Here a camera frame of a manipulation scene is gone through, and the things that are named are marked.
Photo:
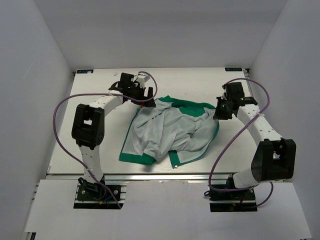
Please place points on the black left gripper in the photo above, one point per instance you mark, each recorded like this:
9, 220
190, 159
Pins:
148, 104

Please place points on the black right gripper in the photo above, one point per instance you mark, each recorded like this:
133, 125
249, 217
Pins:
218, 115

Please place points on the green jacket with white lining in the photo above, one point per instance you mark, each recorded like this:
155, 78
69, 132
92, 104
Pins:
180, 129

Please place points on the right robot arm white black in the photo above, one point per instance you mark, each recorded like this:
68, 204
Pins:
274, 158

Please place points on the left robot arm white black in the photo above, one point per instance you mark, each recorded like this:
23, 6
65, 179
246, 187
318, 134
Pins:
88, 129

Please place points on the blue label sticker right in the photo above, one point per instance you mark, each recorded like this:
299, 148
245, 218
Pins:
233, 69

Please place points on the blue label sticker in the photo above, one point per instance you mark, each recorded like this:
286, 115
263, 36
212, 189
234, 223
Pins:
233, 69
84, 71

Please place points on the blue label sticker left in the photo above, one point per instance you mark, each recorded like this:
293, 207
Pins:
84, 71

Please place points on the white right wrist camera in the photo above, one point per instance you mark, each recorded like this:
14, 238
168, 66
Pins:
224, 95

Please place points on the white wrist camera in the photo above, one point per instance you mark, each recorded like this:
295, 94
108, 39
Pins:
224, 95
142, 78

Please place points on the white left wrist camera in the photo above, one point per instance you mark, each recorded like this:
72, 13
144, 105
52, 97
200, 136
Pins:
142, 78

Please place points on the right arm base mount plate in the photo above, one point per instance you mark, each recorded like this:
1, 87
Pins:
222, 200

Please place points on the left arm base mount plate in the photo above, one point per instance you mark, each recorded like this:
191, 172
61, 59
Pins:
92, 196

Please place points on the aluminium table front rail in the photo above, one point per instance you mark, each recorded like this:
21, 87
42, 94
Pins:
136, 177

